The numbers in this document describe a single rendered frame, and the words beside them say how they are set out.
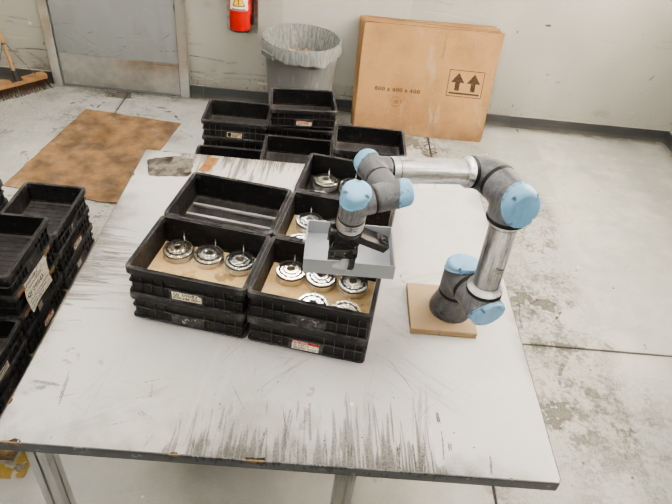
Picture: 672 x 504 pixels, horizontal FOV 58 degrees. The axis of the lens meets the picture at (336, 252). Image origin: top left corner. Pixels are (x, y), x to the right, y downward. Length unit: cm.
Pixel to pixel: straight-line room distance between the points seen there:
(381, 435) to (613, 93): 408
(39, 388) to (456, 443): 125
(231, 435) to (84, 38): 394
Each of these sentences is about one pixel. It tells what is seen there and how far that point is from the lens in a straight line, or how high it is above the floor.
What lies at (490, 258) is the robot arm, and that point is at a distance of 188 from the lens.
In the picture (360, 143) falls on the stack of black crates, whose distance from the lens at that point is 362.
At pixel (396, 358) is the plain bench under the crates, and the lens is 206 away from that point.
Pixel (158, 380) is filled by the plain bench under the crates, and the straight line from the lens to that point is 198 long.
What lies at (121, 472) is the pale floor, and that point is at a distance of 265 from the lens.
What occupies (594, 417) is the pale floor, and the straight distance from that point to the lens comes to 311.
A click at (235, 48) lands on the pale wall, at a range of 498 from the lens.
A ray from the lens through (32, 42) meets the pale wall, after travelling 547.
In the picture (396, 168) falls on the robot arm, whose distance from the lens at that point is 166.
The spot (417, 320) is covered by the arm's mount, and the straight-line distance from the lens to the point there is 216.
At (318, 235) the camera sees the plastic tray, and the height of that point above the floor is 104.
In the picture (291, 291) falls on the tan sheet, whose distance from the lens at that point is 204.
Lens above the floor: 223
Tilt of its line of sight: 39 degrees down
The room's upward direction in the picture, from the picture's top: 7 degrees clockwise
